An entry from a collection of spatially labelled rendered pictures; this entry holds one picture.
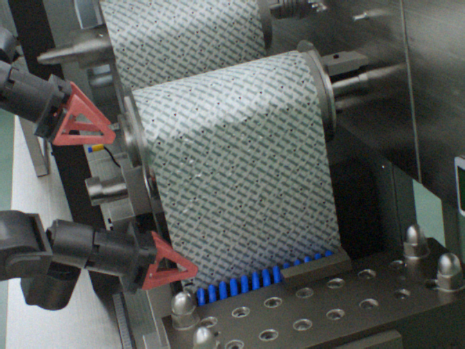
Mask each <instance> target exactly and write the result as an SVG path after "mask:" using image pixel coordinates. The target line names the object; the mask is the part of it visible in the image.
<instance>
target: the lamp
mask: <svg viewBox="0 0 465 349"><path fill-rule="evenodd" d="M458 171H459V188H460V197H461V205H462V208H463V209H464V210H465V172H464V171H462V170H460V169H458Z"/></svg>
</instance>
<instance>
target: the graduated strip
mask: <svg viewBox="0 0 465 349"><path fill-rule="evenodd" d="M111 299H112V303H113V309H114V313H115V316H116V319H117V324H118V330H119V333H120V340H121V344H122V349H137V348H136V342H135V338H134V333H133V330H132V326H131V321H130V318H129V312H128V311H127V306H126V302H125V297H124V294H123V292H120V293H117V294H112V295H111Z"/></svg>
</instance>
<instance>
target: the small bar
mask: <svg viewBox="0 0 465 349"><path fill-rule="evenodd" d="M351 269H352V262H351V258H350V257H349V256H348V255H347V254H346V253H345V252H344V251H343V252H340V253H335V254H332V255H330V256H325V257H322V258H318V259H317V260H313V261H310V262H306V263H303V264H300V265H296V266H292V267H289V268H286V269H281V270H280V275H281V280H282V282H283V284H285V287H286V288H287V289H290V288H292V287H297V286H300V285H301V284H305V283H308V282H312V281H315V280H319V279H321V278H326V277H329V276H333V275H336V274H341V273H343V272H345V271H348V270H351Z"/></svg>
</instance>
